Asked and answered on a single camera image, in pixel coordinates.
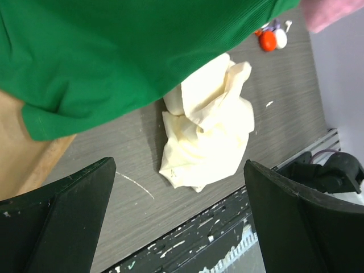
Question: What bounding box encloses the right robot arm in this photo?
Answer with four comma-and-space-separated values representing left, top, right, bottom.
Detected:
275, 151, 363, 194

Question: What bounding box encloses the pink shirt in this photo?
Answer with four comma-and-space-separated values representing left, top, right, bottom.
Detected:
300, 0, 363, 34

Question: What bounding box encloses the wooden clothes rack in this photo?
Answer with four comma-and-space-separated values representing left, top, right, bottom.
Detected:
1, 91, 75, 200

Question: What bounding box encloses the cream crumpled cloth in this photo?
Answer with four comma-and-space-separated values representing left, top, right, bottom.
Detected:
159, 53, 255, 192

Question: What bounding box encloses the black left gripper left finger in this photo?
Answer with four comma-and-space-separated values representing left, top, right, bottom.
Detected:
1, 157, 116, 272

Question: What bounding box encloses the orange earbud charging case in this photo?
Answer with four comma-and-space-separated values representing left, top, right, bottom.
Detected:
254, 30, 277, 52

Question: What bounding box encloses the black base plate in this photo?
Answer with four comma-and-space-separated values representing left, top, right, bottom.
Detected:
106, 187, 258, 272

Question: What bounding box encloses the white earbud charging case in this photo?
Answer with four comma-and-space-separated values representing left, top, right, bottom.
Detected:
274, 28, 288, 49

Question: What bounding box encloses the white earbud far right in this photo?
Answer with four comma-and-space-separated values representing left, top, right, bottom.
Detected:
285, 20, 292, 33

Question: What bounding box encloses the purple earbud right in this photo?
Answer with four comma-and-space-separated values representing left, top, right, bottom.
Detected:
262, 18, 281, 31

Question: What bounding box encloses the green shirt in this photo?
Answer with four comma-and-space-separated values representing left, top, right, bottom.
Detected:
1, 0, 298, 141

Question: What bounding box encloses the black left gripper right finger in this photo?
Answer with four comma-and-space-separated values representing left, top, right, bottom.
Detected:
244, 160, 363, 272

